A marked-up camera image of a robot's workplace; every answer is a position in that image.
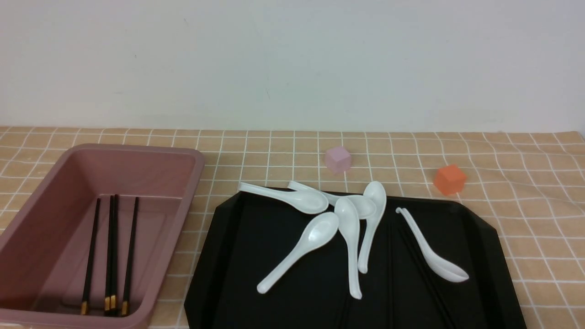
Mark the black plastic tray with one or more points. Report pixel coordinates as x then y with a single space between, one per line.
251 234

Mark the black chopstick gold tip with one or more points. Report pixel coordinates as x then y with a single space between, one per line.
114 255
85 305
108 277
125 310

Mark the orange cube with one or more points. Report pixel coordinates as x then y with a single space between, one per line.
450 179

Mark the pink plastic bin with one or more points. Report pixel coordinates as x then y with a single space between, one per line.
44 250

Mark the checkered orange tablecloth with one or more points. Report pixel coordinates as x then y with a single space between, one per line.
529 186

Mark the white ceramic soup spoon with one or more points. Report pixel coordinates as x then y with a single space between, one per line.
376 193
442 267
364 206
318 232
306 201
349 228

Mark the pink cube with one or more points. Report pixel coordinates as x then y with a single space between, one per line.
338 159

